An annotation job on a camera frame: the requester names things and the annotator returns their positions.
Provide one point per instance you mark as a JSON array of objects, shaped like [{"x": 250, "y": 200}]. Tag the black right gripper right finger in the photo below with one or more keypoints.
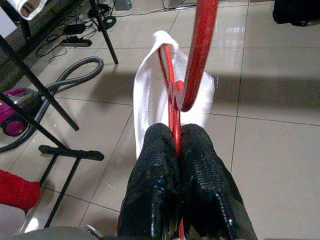
[{"x": 207, "y": 190}]

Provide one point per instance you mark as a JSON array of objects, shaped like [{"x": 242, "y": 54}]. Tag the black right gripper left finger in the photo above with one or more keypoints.
[{"x": 150, "y": 187}]

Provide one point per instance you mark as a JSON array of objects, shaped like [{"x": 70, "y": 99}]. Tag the white long garment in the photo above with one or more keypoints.
[{"x": 150, "y": 100}]

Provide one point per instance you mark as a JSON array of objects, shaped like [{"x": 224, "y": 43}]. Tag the red plastic hanger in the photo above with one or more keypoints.
[{"x": 200, "y": 50}]

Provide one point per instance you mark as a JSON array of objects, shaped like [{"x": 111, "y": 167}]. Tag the red garment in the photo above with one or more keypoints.
[{"x": 17, "y": 190}]

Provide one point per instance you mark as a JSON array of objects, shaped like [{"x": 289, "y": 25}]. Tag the purple grey vacuum cleaner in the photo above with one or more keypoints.
[{"x": 10, "y": 115}]

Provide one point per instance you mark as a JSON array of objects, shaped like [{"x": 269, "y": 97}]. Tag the black power strip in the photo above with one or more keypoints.
[{"x": 80, "y": 42}]

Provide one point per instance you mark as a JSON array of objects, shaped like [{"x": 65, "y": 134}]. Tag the black round device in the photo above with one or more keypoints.
[{"x": 110, "y": 21}]

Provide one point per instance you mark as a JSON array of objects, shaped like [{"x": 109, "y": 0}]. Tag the black power adapter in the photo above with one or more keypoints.
[{"x": 73, "y": 28}]

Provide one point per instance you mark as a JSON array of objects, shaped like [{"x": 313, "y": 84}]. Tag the grey box green light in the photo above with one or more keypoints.
[{"x": 123, "y": 4}]

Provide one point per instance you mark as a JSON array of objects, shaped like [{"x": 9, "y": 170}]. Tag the black bag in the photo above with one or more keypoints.
[{"x": 295, "y": 12}]

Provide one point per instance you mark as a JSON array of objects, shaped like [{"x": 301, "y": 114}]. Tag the white object rounded opening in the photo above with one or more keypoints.
[{"x": 30, "y": 17}]

